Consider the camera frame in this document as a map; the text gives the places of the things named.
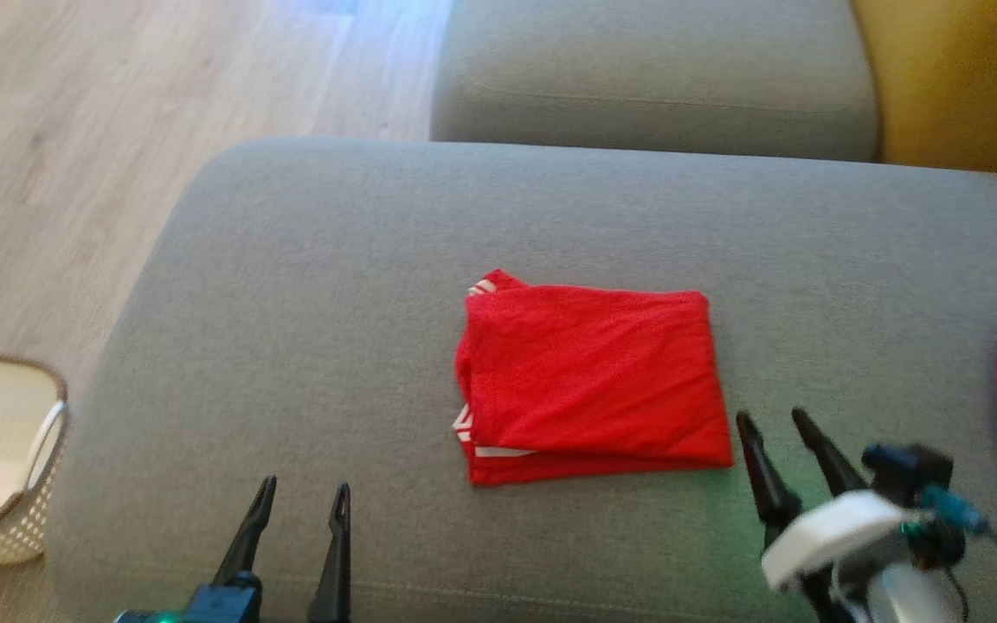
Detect yellow sofa backrest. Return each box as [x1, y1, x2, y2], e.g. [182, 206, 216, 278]
[852, 0, 997, 178]

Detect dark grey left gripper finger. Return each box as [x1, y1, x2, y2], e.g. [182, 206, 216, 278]
[214, 475, 278, 586]
[308, 484, 353, 623]

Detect red white-striped jersey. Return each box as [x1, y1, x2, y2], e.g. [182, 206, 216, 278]
[453, 268, 735, 487]

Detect small grey sofa cushion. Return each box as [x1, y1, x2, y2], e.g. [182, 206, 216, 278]
[429, 0, 880, 164]

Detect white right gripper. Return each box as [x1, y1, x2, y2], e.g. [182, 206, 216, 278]
[736, 410, 924, 623]

